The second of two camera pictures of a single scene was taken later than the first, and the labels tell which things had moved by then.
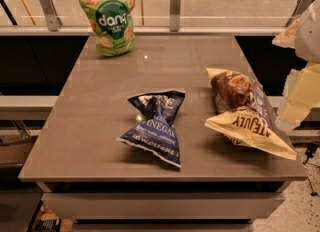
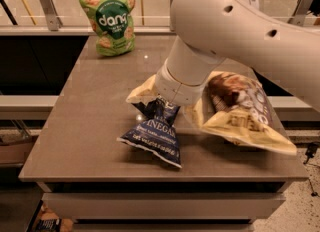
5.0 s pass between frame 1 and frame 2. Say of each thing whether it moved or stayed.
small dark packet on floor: stayed
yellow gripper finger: moved
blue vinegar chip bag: stayed
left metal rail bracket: stayed
